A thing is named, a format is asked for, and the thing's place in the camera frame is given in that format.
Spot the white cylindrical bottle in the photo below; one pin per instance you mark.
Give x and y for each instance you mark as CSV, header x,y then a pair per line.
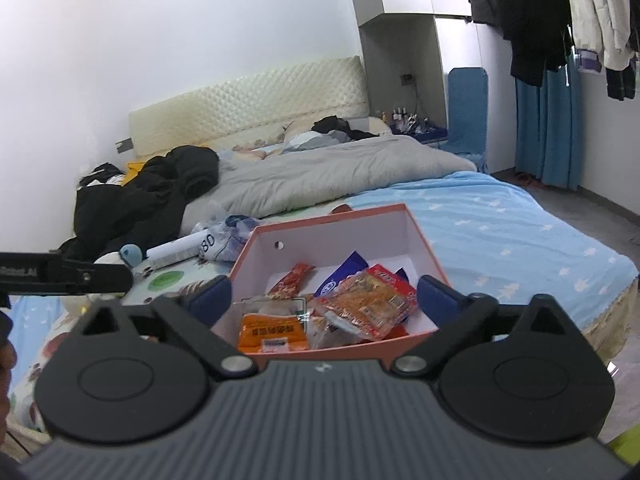
x,y
185,247

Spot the blue curtain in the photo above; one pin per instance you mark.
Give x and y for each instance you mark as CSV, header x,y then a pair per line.
x,y
549,129

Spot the person left hand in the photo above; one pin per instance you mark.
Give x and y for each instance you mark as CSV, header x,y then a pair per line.
x,y
7,363

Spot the red yellow snack bag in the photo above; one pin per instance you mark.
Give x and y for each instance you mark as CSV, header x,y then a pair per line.
x,y
368,304

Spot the hanging clothes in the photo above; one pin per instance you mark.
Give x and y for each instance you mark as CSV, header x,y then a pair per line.
x,y
604,34

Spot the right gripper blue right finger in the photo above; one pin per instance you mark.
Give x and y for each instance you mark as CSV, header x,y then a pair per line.
x,y
439,302

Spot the orange snack packet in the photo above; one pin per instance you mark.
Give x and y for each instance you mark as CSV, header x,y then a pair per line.
x,y
261,333

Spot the dark red snack packet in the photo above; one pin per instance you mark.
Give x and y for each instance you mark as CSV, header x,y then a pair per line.
x,y
289,286

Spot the blue snack bag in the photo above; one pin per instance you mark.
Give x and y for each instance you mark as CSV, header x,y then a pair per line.
x,y
353,264

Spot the cream padded headboard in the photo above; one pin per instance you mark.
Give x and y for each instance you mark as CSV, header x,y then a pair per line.
x,y
252,110

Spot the grey brown snack packet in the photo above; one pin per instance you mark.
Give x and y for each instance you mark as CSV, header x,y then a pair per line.
x,y
321,334

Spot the blue chair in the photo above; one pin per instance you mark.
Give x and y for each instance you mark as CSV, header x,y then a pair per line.
x,y
467,114

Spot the penguin plush toy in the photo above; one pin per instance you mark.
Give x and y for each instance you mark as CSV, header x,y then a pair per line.
x,y
78,305

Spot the green snack packet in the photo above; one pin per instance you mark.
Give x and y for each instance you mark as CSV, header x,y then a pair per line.
x,y
296,306

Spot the black clothing pile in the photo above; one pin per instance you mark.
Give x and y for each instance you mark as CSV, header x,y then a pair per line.
x,y
147,211

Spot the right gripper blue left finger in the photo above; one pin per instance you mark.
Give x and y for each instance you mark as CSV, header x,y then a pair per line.
x,y
208,301

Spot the clear plastic bag with 80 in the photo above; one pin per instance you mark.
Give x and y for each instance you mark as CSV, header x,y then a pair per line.
x,y
223,235

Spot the pink cardboard box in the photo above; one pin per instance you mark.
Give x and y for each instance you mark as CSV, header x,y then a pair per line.
x,y
388,235

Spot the blue star bedsheet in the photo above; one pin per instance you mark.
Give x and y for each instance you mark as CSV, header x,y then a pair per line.
x,y
490,236

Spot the grey white wardrobe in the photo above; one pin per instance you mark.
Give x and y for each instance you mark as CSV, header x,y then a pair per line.
x,y
402,43

